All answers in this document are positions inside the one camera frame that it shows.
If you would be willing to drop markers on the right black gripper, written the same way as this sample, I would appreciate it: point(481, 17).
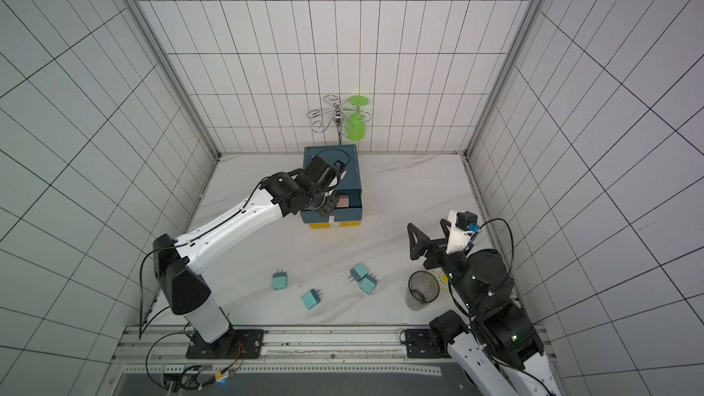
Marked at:
point(434, 253)

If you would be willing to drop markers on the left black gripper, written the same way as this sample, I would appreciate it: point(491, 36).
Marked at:
point(329, 206)

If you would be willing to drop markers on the pink plug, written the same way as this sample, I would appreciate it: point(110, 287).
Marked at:
point(343, 202)

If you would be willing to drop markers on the teal yellow drawer cabinet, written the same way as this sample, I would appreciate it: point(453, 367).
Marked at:
point(350, 185)

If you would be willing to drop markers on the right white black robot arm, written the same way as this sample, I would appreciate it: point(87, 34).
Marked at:
point(487, 333)

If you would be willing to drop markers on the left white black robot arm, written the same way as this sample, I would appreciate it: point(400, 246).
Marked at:
point(179, 263)

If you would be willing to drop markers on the patterned yellow blue plate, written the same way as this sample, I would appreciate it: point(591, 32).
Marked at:
point(441, 277)

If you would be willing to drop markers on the dark transparent cup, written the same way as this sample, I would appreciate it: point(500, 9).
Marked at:
point(422, 290)

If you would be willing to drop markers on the teal plug center upper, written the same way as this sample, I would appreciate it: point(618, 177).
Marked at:
point(359, 272)

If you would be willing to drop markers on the teal plug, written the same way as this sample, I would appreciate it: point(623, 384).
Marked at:
point(279, 281)
point(368, 284)
point(359, 272)
point(311, 299)

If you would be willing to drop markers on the green plastic goblet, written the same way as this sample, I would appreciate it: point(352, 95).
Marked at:
point(357, 117)

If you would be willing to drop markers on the teal plug center lower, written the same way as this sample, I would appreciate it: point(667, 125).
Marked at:
point(368, 284)

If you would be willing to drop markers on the metal cup rack stand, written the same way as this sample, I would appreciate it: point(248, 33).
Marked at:
point(329, 116)

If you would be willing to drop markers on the teal plug left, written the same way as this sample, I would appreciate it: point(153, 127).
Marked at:
point(279, 281)

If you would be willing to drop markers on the teal plug bottom middle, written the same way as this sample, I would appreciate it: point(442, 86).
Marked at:
point(311, 299)

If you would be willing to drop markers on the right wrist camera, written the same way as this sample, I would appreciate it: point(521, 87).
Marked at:
point(462, 231)

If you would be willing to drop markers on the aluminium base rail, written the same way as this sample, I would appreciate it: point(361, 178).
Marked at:
point(318, 360)

